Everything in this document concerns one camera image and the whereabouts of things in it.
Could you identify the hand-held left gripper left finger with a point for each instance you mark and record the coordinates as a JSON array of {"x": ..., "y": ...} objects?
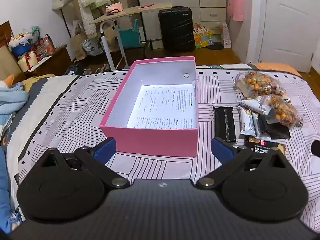
[{"x": 105, "y": 151}]

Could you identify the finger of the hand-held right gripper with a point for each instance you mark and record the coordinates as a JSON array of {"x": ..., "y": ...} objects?
[{"x": 316, "y": 148}]

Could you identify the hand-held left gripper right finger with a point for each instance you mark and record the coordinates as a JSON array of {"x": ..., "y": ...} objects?
[{"x": 221, "y": 150}]

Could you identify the long black snack packet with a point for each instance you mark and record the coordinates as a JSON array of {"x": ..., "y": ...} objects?
[{"x": 224, "y": 125}]

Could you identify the black packet with gold print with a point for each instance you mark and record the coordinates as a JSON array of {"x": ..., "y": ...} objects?
[{"x": 260, "y": 146}]

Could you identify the white snack packet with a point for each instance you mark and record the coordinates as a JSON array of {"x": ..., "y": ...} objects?
[
  {"x": 257, "y": 123},
  {"x": 247, "y": 126}
]

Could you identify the plain black snack packet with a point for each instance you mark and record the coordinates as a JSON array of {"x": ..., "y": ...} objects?
[{"x": 275, "y": 131}]

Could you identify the clear bag of coated nuts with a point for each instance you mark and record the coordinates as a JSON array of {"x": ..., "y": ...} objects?
[
  {"x": 282, "y": 111},
  {"x": 257, "y": 82}
]

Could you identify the pink cardboard box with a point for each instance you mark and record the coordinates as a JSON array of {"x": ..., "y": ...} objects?
[{"x": 155, "y": 141}]

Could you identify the striped white bedsheet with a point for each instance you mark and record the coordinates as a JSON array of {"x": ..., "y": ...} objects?
[{"x": 75, "y": 110}]

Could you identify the cream printed snack packet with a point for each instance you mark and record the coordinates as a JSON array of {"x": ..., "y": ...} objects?
[{"x": 250, "y": 103}]

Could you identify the printed paper sheet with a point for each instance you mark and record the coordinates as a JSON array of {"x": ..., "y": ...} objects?
[{"x": 162, "y": 107}]

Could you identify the orange bed cover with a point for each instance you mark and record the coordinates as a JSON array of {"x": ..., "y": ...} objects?
[{"x": 275, "y": 69}]

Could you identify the wooden nightstand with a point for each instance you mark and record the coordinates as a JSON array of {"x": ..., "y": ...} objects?
[{"x": 53, "y": 62}]

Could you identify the white printed bag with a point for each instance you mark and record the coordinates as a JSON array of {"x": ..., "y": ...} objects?
[{"x": 92, "y": 47}]

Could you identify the light blue blanket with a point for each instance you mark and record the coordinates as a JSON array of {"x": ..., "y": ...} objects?
[{"x": 12, "y": 100}]

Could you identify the blue cloth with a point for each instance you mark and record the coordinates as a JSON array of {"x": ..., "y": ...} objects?
[{"x": 3, "y": 185}]

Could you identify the brown paper bag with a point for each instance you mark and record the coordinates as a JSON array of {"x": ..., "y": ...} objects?
[{"x": 78, "y": 46}]

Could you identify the colourful cardboard box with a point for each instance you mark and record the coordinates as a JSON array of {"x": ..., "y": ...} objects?
[{"x": 203, "y": 38}]

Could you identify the white plastic bag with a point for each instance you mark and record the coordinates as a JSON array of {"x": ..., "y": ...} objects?
[{"x": 226, "y": 36}]

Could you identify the teal shopping bag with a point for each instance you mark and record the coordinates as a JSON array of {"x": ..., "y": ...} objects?
[{"x": 129, "y": 36}]

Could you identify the cream handbag with red ribbon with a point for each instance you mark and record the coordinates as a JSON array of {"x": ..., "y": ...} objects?
[{"x": 27, "y": 62}]

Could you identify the duck plush toy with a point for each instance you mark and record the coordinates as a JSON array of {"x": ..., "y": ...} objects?
[{"x": 10, "y": 79}]

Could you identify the white door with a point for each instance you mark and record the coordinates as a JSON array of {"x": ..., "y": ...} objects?
[{"x": 287, "y": 25}]

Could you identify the black suitcase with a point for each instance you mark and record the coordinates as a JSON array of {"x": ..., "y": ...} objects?
[{"x": 176, "y": 28}]

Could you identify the wooden headboard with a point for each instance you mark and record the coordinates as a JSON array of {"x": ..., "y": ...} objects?
[{"x": 6, "y": 60}]

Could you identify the blue bag with white stuffing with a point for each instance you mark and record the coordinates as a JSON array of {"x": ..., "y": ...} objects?
[{"x": 21, "y": 43}]

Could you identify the wooden rolling table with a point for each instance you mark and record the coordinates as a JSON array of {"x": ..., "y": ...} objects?
[{"x": 130, "y": 11}]

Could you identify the pink hanging bag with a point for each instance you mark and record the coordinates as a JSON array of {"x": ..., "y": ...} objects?
[{"x": 235, "y": 6}]

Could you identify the pink pouch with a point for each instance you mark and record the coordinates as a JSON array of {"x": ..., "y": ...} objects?
[{"x": 113, "y": 7}]

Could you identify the cream knit cardigan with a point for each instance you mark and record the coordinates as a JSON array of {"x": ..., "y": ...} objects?
[{"x": 96, "y": 0}]

